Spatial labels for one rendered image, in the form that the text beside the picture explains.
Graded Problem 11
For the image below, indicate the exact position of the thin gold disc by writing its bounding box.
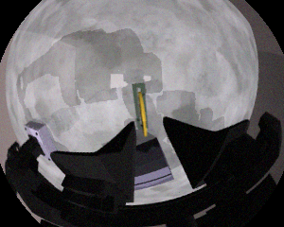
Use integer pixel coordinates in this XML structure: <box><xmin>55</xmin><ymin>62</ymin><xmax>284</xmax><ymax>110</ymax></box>
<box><xmin>138</xmin><ymin>92</ymin><xmax>147</xmax><ymax>136</ymax></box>

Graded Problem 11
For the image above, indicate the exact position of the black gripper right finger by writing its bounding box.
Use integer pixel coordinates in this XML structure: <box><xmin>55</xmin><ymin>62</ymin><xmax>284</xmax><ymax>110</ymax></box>
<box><xmin>164</xmin><ymin>116</ymin><xmax>249</xmax><ymax>189</ymax></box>

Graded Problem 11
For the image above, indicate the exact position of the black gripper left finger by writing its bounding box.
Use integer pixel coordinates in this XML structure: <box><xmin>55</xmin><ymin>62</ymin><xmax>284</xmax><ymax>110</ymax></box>
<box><xmin>50</xmin><ymin>121</ymin><xmax>137</xmax><ymax>203</ymax></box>

